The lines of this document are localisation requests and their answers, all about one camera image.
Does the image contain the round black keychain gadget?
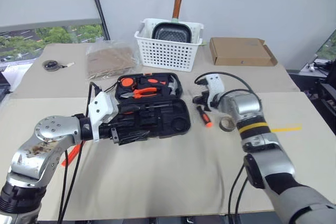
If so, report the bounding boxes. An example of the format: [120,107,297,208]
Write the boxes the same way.
[41,60,75,72]

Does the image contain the brown cardboard box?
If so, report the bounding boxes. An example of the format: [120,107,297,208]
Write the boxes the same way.
[209,37,278,67]

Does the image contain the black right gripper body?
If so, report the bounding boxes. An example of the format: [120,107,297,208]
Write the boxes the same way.
[198,89,212,112]

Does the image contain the black window post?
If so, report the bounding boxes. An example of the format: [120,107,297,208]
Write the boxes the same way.
[86,0,111,41]

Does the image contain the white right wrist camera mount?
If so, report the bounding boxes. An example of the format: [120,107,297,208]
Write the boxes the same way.
[203,74,226,109]

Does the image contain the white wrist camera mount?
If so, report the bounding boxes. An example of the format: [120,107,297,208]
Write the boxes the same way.
[88,91,120,142]
[203,74,226,109]

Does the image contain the steel claw hammer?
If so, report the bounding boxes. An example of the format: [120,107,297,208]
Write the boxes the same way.
[157,74,181,96]

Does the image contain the clear bag with brown sheets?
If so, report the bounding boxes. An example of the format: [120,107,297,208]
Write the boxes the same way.
[85,40,139,80]

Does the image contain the dark tape roll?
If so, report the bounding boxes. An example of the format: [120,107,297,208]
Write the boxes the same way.
[219,115,237,132]

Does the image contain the black pan with wooden handle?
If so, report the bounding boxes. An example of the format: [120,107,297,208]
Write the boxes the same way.
[151,0,192,44]

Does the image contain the orange black tape measure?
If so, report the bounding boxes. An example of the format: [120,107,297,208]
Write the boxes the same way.
[107,76,136,93]

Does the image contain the stubby black orange bit driver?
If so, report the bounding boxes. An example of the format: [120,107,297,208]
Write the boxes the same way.
[140,77,166,85]

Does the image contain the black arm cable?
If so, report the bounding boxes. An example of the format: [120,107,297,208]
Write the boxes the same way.
[57,81,102,224]
[194,71,263,217]

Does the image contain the orange combination pliers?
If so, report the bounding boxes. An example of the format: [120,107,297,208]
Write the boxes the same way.
[120,87,158,99]

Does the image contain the tan table sheet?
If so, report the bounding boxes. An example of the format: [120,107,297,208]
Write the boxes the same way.
[12,41,301,100]

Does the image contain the white perforated plastic basket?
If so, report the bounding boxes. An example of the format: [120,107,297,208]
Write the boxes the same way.
[134,18,205,72]

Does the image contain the light beige table sheet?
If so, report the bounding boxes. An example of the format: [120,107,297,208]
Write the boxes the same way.
[0,91,336,221]

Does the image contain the yellow tape strip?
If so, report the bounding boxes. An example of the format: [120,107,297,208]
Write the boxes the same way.
[270,123,302,133]

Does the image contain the white paper stack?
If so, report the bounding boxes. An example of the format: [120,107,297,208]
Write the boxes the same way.
[0,64,32,93]

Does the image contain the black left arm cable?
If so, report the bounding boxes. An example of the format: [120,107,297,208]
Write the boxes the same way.
[57,81,102,224]

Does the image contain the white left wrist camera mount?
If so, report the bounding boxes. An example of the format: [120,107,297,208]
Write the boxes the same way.
[88,91,120,142]

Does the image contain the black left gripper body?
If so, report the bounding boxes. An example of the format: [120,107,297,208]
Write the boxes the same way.
[99,120,133,146]

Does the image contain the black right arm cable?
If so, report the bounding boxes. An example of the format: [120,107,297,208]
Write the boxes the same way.
[194,71,263,217]

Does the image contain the black plastic tool case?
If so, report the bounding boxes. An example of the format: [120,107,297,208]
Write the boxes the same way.
[114,72,192,141]

